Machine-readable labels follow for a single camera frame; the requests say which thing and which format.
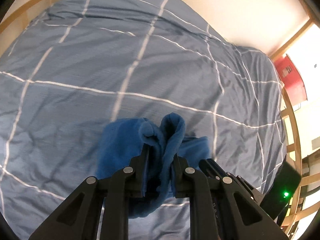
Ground wooden bed frame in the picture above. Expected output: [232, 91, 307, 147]
[0, 0, 320, 235]

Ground blue checked duvet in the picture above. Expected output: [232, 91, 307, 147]
[0, 0, 287, 240]

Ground red box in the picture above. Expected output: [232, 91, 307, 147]
[274, 54, 308, 106]

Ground blue fleece pants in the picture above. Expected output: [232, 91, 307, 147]
[96, 113, 210, 218]

